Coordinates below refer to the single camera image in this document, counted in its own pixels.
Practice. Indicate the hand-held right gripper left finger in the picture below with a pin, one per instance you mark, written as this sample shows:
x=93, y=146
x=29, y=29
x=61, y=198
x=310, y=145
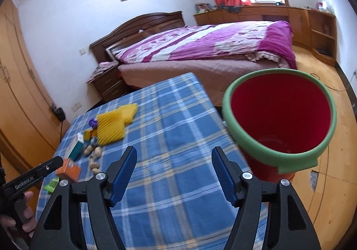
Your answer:
x=125, y=177

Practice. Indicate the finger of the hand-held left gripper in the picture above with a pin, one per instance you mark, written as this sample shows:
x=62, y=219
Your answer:
x=36, y=176

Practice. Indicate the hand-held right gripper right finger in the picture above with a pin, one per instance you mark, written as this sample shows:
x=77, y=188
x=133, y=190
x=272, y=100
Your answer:
x=223, y=180

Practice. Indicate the green packet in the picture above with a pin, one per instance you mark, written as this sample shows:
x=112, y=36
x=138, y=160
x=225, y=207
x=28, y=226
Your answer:
x=52, y=185

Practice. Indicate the orange box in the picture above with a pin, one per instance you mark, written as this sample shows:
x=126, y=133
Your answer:
x=68, y=170

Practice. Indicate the teal and white box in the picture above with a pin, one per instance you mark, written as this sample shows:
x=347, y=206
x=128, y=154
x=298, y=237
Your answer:
x=75, y=148

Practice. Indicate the yellow block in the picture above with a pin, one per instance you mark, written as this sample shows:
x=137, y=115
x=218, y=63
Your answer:
x=88, y=134

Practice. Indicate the purple plastic bag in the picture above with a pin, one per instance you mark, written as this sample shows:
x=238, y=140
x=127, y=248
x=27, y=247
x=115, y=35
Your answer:
x=93, y=123

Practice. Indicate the red bucket with green rim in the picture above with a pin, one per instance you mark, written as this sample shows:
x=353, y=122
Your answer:
x=279, y=116

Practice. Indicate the person's left hand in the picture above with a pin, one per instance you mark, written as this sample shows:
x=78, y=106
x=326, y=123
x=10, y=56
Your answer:
x=28, y=211

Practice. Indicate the peanut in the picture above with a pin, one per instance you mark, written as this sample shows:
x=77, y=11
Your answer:
x=94, y=165
x=96, y=171

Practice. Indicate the blue plaid tablecloth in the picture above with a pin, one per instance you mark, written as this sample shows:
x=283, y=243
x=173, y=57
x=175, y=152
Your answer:
x=173, y=133

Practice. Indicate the black power adapter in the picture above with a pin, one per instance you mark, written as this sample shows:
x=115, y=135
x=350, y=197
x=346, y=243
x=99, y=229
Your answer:
x=58, y=112

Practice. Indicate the dark wooden nightstand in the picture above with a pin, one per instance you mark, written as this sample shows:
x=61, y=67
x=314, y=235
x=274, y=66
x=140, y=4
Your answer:
x=111, y=85

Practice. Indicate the pink patterned cloth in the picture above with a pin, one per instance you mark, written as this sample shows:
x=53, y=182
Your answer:
x=101, y=70

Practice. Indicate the bed with purple quilt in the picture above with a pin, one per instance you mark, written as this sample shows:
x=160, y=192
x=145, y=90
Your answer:
x=181, y=74

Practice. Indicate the purple floral quilt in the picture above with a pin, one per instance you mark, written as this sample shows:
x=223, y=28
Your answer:
x=212, y=41

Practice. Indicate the dark wooden headboard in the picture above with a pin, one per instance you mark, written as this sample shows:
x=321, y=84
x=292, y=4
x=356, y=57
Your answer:
x=134, y=30

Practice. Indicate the dark clothes pile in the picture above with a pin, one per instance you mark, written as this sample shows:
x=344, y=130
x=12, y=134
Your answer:
x=230, y=8

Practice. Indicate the long wooden sideboard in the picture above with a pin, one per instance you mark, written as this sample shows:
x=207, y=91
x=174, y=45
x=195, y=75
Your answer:
x=279, y=13

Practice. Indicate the pink and white sideboard items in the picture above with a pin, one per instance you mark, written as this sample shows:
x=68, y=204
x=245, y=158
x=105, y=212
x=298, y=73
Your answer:
x=325, y=7

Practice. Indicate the wall socket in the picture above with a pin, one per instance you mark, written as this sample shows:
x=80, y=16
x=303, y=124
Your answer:
x=77, y=106

